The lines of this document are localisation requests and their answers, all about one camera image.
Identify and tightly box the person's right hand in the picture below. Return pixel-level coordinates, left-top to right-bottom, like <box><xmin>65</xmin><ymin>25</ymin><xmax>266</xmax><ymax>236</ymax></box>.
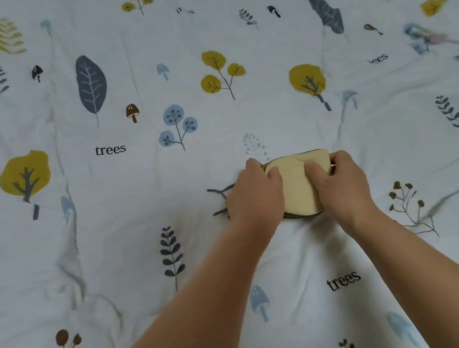
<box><xmin>302</xmin><ymin>146</ymin><xmax>376</xmax><ymax>230</ymax></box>

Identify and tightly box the person's left hand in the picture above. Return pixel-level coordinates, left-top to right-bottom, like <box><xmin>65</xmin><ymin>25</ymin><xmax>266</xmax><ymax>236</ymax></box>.
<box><xmin>217</xmin><ymin>153</ymin><xmax>291</xmax><ymax>235</ymax></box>

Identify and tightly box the cream and green cloth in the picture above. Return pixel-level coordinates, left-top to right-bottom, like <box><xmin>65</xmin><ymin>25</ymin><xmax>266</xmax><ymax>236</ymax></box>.
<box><xmin>260</xmin><ymin>146</ymin><xmax>344</xmax><ymax>224</ymax></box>

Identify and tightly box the person's right forearm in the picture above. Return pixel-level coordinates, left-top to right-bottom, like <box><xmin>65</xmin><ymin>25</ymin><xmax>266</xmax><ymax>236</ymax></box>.
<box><xmin>335</xmin><ymin>184</ymin><xmax>459</xmax><ymax>348</ymax></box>

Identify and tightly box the person's left forearm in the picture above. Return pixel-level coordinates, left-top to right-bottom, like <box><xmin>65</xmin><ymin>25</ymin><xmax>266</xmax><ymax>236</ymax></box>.
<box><xmin>44</xmin><ymin>212</ymin><xmax>303</xmax><ymax>348</ymax></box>

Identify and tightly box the white tree-print bed sheet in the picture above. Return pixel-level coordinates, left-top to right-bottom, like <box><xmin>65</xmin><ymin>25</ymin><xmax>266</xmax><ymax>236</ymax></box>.
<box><xmin>0</xmin><ymin>0</ymin><xmax>459</xmax><ymax>348</ymax></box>

